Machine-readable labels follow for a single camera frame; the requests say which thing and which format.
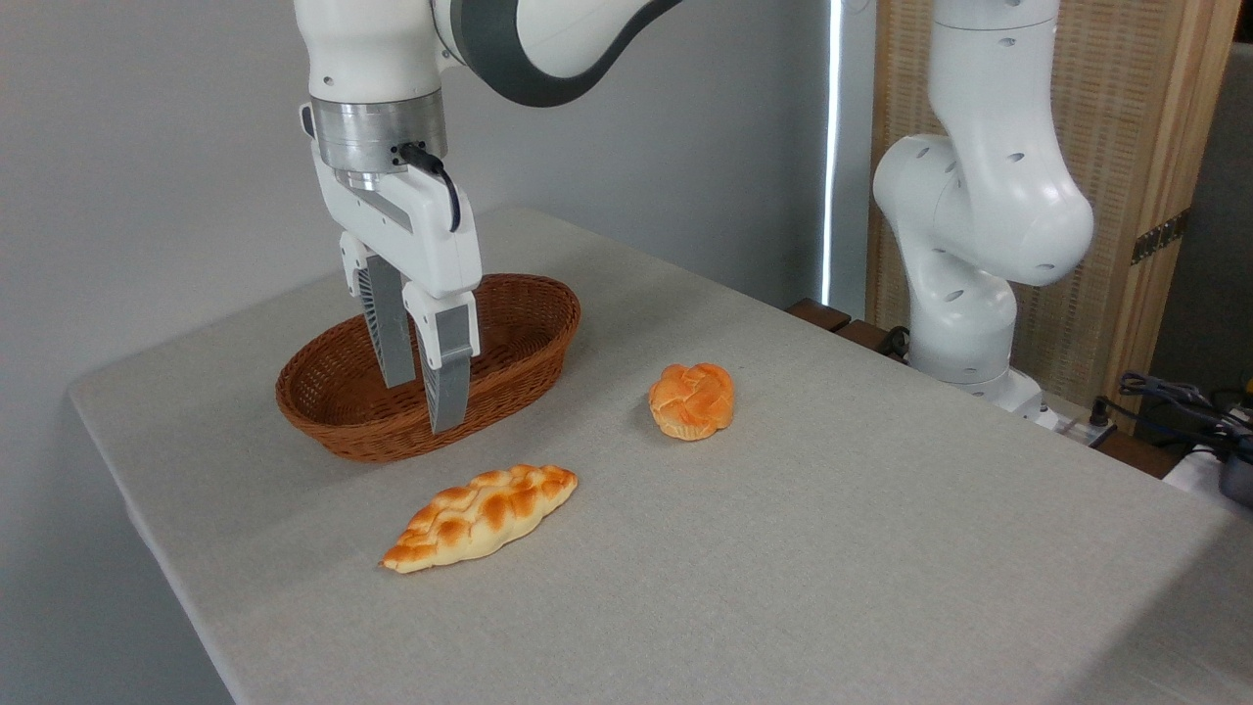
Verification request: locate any brass screen hinge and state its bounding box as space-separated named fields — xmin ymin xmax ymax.
xmin=1130 ymin=208 xmax=1191 ymax=266

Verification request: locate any grey tablecloth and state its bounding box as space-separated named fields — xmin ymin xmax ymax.
xmin=68 ymin=206 xmax=1253 ymax=705

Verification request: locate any brown oval wicker basket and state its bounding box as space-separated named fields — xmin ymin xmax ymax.
xmin=275 ymin=273 xmax=582 ymax=464

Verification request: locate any wooden rattan folding screen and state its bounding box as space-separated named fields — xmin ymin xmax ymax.
xmin=865 ymin=0 xmax=1243 ymax=438

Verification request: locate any dark brown wooden bench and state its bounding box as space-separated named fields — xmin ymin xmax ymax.
xmin=785 ymin=298 xmax=911 ymax=365

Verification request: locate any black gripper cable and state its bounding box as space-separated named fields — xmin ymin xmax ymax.
xmin=395 ymin=143 xmax=462 ymax=235

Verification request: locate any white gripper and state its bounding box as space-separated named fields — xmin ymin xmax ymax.
xmin=313 ymin=157 xmax=484 ymax=436

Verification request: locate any long braided bread loaf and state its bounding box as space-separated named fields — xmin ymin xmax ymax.
xmin=380 ymin=464 xmax=580 ymax=575

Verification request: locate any black cable bundle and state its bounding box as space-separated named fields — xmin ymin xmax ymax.
xmin=1089 ymin=371 xmax=1253 ymax=463

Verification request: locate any round knotted bread roll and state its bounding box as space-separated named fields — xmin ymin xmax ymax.
xmin=648 ymin=362 xmax=736 ymax=443

